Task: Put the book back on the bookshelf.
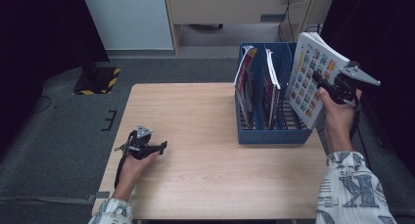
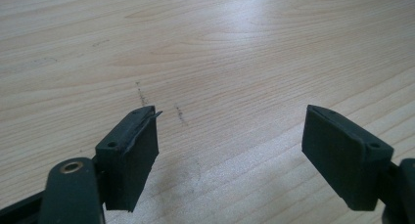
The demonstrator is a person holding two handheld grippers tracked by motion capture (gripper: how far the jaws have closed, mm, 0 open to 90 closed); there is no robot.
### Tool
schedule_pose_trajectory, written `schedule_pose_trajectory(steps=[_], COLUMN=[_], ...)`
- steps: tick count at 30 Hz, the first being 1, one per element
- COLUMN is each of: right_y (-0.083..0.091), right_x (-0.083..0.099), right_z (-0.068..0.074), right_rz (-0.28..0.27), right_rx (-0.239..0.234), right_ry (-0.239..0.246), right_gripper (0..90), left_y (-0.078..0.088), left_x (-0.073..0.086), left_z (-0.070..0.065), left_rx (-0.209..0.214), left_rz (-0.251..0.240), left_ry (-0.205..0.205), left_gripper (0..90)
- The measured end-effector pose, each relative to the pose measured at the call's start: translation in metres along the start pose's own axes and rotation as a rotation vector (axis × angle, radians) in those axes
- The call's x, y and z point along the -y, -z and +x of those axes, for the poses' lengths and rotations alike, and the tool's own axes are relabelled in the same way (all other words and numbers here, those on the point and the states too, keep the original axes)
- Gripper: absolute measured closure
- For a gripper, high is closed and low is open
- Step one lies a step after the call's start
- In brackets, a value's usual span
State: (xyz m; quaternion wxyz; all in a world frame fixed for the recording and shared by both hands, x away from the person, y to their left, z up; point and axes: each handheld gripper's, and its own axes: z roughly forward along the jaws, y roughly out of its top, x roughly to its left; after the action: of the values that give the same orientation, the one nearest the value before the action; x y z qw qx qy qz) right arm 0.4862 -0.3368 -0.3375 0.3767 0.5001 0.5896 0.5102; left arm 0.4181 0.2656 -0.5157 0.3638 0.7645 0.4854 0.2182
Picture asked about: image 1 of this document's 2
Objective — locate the person's left hand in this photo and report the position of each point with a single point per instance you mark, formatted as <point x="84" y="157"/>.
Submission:
<point x="132" y="173"/>

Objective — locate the person's right hand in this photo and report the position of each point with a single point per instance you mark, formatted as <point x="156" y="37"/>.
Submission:
<point x="339" y="126"/>

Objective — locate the black and red book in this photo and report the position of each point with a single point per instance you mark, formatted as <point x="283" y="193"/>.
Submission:
<point x="244" y="83"/>

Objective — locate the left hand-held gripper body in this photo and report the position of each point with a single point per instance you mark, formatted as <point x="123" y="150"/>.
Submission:
<point x="140" y="147"/>

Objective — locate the light wooden cabinet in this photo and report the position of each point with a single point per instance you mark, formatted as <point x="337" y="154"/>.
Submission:
<point x="228" y="5"/>

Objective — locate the white panel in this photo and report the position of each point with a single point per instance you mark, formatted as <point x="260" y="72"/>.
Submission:
<point x="130" y="18"/>

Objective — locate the purple paperback book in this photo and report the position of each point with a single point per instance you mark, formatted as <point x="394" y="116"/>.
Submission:
<point x="268" y="93"/>
<point x="276" y="97"/>

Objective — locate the blue file rack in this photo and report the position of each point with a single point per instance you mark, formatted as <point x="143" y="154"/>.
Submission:
<point x="270" y="137"/>

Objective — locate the black stand with striped base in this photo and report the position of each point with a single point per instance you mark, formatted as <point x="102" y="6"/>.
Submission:
<point x="98" y="82"/>

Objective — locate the black curtain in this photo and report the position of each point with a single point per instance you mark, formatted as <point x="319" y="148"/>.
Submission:
<point x="39" y="38"/>
<point x="385" y="28"/>

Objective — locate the white picture grid book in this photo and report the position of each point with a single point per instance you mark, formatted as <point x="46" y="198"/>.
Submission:
<point x="310" y="74"/>

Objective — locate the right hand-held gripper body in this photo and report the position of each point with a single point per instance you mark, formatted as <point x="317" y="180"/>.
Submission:
<point x="347" y="87"/>

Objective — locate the grey tape piece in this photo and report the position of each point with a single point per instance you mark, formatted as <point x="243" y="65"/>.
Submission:
<point x="99" y="196"/>

